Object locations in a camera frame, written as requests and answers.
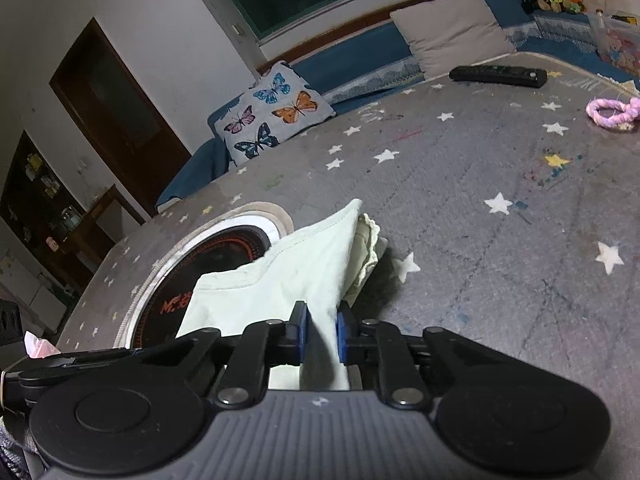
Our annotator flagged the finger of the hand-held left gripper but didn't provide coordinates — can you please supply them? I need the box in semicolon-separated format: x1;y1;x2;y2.
18;349;145;392

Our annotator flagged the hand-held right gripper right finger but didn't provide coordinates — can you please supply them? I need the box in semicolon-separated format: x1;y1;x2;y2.
336;310;506;408

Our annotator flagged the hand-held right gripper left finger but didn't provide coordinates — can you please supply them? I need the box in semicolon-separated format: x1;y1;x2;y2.
135;301;310;408

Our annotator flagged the pale green garment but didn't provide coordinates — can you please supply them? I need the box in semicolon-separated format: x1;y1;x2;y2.
176;198;390;392

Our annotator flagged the person's left forearm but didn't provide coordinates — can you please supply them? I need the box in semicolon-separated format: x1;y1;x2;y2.
0;410;36;480

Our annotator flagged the pink tissue pack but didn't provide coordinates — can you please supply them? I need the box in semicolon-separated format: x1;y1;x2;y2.
24;332;62;359

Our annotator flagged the white cabinet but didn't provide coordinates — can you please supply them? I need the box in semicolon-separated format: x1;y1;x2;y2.
0;250;66;336

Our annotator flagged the built-in induction cooker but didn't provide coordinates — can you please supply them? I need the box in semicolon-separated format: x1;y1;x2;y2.
116;201;295;351

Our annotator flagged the dark wooden shelf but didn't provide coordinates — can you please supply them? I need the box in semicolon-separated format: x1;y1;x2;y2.
0;130;96;291

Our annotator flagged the wooden side table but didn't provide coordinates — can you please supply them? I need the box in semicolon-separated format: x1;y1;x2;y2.
62;184;146;291

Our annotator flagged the grey star tablecloth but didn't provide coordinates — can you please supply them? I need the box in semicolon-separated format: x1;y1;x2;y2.
55;52;640;411

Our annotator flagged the butterfly print pillow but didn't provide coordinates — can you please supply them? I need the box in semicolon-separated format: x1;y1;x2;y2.
214;60;337;166

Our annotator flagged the dark wooden door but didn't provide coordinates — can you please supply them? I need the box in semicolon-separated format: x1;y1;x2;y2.
49;16;193;221

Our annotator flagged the blue sofa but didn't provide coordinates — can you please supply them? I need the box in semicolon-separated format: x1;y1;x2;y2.
155;0;640;211

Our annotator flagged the black remote control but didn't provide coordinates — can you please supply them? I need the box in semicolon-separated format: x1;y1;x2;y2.
449;65;548;89

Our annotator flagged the plain grey pillow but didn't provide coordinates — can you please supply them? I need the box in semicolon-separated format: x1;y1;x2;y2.
389;0;517;78

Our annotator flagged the clear plastic storage box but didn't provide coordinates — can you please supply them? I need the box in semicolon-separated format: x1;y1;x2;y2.
587;12;640;73

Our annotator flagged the pink rope toy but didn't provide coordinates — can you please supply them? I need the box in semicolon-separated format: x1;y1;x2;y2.
586;96;640;133

